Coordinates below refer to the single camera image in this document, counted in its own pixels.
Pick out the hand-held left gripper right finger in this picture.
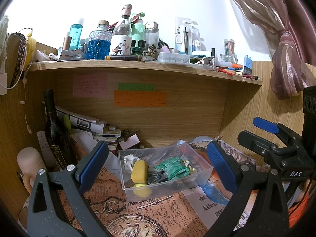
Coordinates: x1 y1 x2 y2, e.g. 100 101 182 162
206 141 289 237

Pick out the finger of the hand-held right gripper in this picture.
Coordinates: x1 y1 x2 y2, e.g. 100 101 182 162
253 117 304 149
237 130 292 168

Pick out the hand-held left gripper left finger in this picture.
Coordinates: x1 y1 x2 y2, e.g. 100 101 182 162
27 141 109 237

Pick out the clear plastic box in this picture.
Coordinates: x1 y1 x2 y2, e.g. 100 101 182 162
117 144 214 202

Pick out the white cloth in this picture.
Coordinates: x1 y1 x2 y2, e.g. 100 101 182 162
123 154 141 174

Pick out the yellow sponge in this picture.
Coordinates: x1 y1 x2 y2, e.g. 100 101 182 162
131 160 149 184

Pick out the green cloth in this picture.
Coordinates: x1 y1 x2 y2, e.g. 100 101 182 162
154 157 190 181

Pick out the stack of newspapers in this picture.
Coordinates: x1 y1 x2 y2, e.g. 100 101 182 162
55 105 124 151

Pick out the small white box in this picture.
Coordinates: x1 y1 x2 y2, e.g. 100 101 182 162
118 133 141 150

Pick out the dark wine bottle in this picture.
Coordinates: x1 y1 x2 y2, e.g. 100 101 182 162
43 89 77 171

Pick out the white paper note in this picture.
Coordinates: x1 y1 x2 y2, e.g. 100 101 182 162
37 131 56 166

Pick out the blue plastic holder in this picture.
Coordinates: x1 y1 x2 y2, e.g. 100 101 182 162
244 55 253 74

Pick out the beige figurine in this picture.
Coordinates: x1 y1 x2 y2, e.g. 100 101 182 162
17 147 46 193

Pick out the metal key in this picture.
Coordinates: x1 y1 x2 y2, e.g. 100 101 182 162
137 195 174 209

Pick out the small glass jar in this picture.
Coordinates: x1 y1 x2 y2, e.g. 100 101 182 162
220 54 237 63

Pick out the pink sticky note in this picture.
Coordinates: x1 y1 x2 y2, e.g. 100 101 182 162
73 74 108 97

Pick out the orange sticky note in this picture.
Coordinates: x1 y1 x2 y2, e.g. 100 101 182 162
114 90 167 108

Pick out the vintage newspaper print mat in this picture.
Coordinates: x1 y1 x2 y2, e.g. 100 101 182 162
18 138 272 237

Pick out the pink curtain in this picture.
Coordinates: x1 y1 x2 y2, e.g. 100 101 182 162
220 0 316 100

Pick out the green sticky note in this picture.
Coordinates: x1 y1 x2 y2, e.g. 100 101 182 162
118 83 156 91

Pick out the clear jar of sticks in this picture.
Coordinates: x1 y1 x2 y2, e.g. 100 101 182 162
223 39 236 55

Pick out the wooden shelf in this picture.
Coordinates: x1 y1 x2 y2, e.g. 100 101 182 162
26 59 262 151

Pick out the amber pen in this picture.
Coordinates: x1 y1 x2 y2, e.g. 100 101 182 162
105 55 142 61

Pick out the flat translucent plastic case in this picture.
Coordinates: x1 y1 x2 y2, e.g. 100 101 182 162
158 52 190 64

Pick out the glass bottle with blue liquid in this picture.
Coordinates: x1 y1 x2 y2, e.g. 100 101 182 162
85 20 111 60

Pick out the white tag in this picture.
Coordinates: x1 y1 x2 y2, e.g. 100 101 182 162
0 73 8 95

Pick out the toothbrush package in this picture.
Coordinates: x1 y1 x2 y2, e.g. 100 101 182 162
175 17 200 55

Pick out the clear glass bottle animal label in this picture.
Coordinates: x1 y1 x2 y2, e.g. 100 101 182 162
109 4 133 56

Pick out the teal toner bottle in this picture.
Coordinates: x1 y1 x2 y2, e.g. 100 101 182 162
69 18 84 51

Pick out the yellow headband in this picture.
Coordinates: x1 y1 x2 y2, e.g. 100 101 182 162
23 33 37 72

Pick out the dark patterned headband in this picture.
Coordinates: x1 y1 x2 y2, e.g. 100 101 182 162
10 32 26 88

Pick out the mint green pump bottle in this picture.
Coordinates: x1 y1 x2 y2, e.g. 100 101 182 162
131 12 146 47

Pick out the clear bottle with silver cap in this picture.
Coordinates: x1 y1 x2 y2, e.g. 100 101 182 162
143 21 160 48

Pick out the white cable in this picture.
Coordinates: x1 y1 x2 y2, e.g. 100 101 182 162
23 79 32 134

